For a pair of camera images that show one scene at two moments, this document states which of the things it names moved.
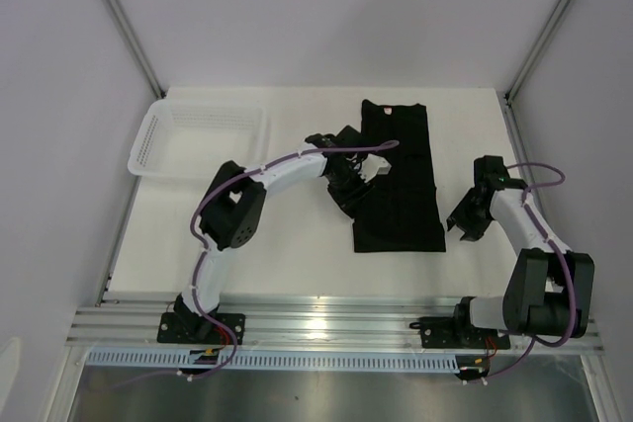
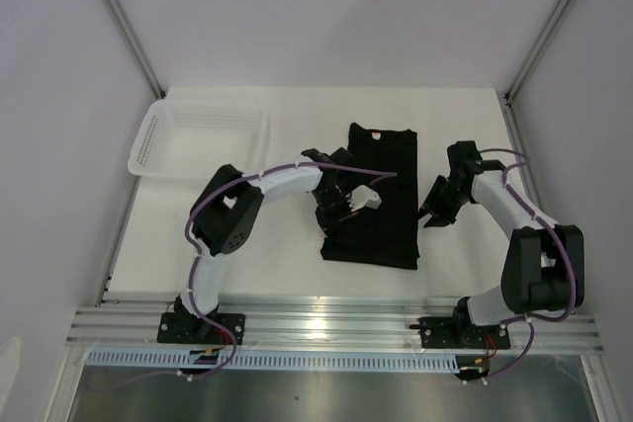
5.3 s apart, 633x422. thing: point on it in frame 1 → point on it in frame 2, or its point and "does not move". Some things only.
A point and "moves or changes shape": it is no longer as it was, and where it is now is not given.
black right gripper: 472,231 → 440,215
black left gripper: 352,201 → 328,223
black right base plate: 445,332 does not move
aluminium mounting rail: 273,322 does not move
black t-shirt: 403,211 moves or changes shape
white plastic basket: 195,137 does not move
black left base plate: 201,328 does not move
